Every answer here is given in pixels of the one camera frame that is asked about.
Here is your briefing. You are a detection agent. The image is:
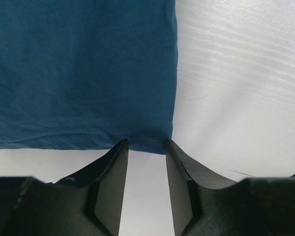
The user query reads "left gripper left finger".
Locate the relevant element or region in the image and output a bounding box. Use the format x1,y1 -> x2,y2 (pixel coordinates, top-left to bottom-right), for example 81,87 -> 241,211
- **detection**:
0,139 -> 129,236

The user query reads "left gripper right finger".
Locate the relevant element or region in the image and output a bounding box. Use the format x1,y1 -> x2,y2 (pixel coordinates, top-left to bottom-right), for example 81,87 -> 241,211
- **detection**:
166,140 -> 295,236

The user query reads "blue t shirt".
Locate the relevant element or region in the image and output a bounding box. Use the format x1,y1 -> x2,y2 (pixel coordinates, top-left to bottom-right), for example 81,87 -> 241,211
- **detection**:
0,0 -> 178,154

